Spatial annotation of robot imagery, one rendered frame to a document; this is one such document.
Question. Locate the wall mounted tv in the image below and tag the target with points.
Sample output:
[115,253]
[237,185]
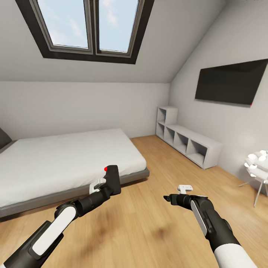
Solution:
[233,83]

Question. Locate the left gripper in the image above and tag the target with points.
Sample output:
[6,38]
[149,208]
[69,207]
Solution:
[98,198]

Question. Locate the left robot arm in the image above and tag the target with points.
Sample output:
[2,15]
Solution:
[39,246]

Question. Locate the bed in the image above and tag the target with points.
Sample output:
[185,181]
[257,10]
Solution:
[35,172]

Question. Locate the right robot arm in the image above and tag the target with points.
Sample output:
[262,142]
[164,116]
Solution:
[227,250]

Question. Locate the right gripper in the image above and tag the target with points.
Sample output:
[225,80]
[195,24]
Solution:
[176,199]

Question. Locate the bookcase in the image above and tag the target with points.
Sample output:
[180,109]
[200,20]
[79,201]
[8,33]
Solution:
[175,135]

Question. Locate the digital camera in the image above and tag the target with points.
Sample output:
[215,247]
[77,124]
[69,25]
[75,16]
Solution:
[112,179]

